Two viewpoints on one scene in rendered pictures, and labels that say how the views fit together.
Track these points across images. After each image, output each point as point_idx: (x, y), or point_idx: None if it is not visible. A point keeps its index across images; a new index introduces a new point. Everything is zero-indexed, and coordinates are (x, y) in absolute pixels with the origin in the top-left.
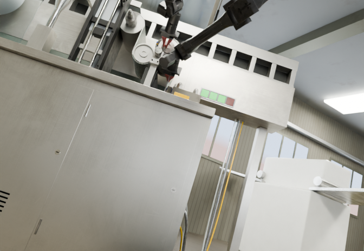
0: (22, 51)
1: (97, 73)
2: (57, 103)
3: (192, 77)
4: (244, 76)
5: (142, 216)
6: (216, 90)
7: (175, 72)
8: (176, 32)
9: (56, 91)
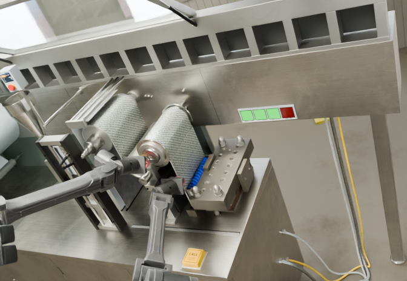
0: (63, 259)
1: (115, 265)
2: (116, 280)
3: (218, 101)
4: (287, 64)
5: None
6: (259, 103)
7: (178, 192)
8: (140, 158)
9: (108, 274)
